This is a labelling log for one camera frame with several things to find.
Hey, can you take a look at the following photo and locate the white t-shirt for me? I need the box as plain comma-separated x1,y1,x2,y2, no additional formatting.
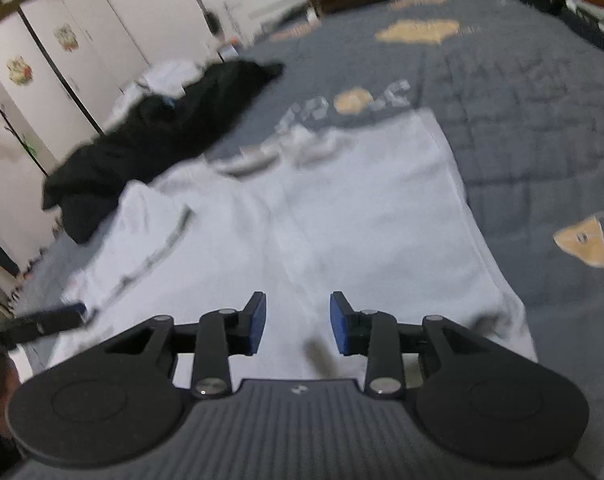
50,108,536,380

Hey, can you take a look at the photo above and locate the white wardrobe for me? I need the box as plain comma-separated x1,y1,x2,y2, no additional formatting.
0,0,148,172

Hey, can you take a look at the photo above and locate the light grey hoodie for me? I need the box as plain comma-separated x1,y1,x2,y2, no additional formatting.
102,60,203,130

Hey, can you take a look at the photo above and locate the grey quilted bedspread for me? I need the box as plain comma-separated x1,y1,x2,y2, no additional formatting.
19,0,604,402

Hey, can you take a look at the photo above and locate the black clothes pile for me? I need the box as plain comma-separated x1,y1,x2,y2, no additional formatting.
42,60,285,244

